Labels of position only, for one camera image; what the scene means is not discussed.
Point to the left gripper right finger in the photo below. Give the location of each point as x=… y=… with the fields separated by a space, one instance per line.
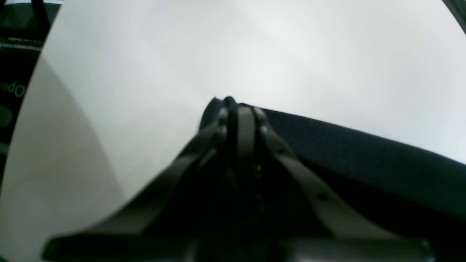
x=354 y=238

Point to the dark navy t-shirt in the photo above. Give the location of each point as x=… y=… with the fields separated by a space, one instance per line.
x=405 y=187

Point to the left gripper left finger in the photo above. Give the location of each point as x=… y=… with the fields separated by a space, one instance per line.
x=166 y=221

